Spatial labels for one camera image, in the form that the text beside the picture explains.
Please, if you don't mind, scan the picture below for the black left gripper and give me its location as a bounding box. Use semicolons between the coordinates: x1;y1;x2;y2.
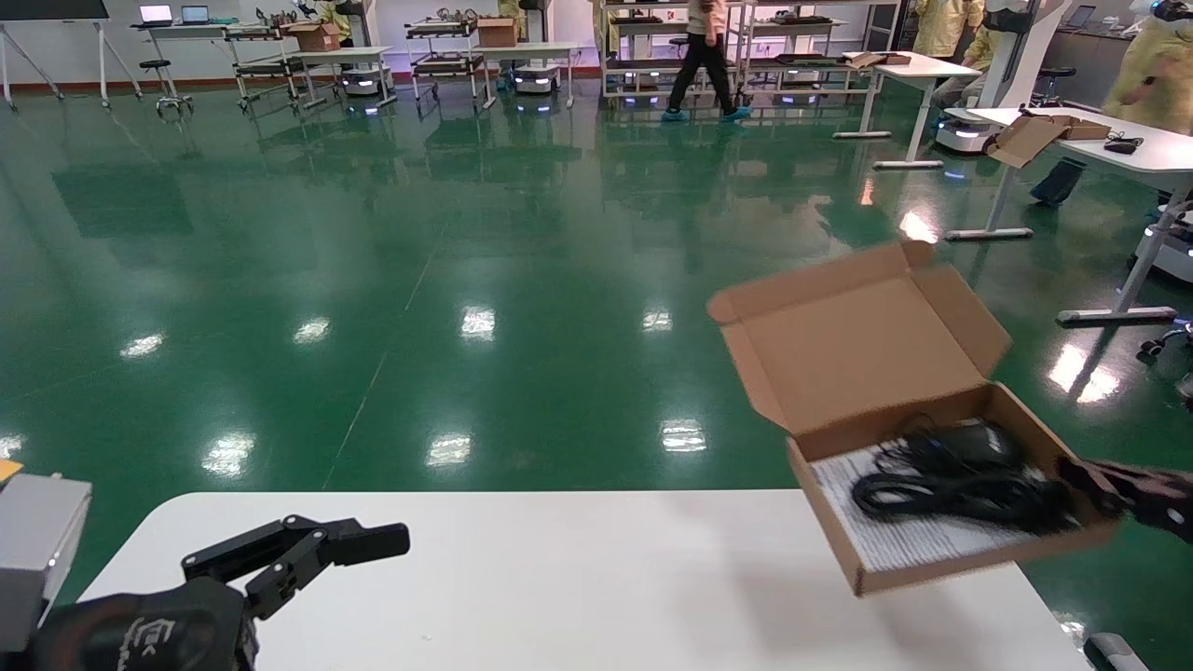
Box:
28;514;412;671

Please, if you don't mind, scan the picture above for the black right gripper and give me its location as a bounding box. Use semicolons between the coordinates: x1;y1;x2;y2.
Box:
1059;457;1193;546

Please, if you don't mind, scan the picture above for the brown cardboard storage box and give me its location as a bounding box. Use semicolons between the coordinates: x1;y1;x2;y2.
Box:
706;240;1119;597

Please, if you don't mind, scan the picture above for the grey robot base corner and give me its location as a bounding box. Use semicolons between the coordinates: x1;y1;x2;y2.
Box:
1084;634;1149;671

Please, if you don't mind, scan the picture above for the black computer mouse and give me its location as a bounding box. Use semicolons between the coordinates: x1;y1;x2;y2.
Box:
918;419;1022;472

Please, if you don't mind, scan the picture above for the office chair wheel base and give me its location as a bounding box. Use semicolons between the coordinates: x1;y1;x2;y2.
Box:
1139;322;1193;390

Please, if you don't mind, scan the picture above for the white printed manual sheet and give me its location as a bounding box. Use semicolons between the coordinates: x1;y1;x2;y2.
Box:
811;443;1073;574

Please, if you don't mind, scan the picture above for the large white workshop table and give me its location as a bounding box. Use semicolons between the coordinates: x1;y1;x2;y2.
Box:
946;105;1193;329

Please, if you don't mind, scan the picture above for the black round stool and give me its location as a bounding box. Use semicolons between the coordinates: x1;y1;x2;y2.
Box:
1033;67;1079;105
140;59;195;117

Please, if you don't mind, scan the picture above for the white column robot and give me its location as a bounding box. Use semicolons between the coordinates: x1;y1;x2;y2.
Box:
935;0;1073;155

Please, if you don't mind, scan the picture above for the metal parts cart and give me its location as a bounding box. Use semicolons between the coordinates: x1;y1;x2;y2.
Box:
224;7;313;108
405;7;487;115

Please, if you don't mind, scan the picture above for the small white table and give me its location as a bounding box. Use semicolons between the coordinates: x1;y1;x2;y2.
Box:
471;42;581;111
289;47;400;111

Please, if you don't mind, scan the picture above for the white metal shelf rack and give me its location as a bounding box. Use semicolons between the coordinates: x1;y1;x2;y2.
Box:
741;0;900;102
601;0;747;105

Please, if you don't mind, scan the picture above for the white table with laptops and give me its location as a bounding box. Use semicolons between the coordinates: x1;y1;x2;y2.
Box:
132;22;234;94

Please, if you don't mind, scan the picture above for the person in pink shirt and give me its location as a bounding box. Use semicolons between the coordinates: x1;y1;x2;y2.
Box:
662;0;751;124

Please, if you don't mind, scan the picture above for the black screen on stand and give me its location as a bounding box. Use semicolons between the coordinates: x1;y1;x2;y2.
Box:
0;0;145;111

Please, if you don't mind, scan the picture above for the black coiled mouse cable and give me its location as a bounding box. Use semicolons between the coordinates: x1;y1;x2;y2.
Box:
853;438;1087;537

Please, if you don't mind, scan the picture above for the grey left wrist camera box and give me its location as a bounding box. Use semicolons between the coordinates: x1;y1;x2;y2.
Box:
0;473;92;653

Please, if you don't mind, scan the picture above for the white table with pedestal legs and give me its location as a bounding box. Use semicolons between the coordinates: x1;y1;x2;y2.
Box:
834;51;984;171

